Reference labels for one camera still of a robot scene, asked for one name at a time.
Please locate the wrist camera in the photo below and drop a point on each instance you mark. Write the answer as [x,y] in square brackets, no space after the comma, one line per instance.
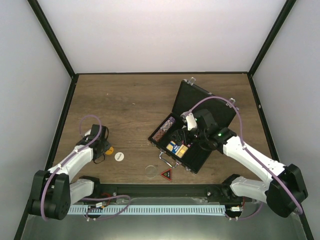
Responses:
[88,136]
[190,120]

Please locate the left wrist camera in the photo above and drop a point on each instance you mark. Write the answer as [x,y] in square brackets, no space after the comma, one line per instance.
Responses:
[88,136]

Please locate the white dealer button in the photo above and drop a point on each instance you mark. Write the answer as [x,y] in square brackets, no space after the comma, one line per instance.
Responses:
[119,156]

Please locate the light blue slotted cable duct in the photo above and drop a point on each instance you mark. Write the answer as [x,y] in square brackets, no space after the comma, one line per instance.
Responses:
[203,210]

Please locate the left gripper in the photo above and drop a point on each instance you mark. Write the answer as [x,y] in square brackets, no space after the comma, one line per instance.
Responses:
[107,146]

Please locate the red black chip stack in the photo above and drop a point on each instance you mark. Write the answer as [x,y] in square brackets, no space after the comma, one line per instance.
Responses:
[159,134]

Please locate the clear acrylic dealer puck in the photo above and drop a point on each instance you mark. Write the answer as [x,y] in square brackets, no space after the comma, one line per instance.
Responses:
[151,171]

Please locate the black poker case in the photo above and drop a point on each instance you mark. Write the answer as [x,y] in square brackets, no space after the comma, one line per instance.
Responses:
[213,116]

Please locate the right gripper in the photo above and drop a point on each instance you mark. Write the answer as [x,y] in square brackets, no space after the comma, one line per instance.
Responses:
[178,133]

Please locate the orange big blind button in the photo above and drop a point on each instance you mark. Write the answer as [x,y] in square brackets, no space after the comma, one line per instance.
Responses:
[109,151]

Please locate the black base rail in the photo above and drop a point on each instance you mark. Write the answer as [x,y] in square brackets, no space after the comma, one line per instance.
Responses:
[213,192]

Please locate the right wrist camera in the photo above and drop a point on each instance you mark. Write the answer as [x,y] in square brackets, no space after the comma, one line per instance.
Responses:
[190,120]

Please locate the blue yellow card deck box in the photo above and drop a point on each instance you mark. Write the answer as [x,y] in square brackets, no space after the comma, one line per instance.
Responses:
[177,150]

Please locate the triangular all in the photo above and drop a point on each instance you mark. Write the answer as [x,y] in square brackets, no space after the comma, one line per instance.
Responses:
[167,174]

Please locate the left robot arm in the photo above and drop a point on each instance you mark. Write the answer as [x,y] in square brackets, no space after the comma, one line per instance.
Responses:
[53,192]

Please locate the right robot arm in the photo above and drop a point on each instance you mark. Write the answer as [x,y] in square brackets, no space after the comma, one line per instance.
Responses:
[280,186]

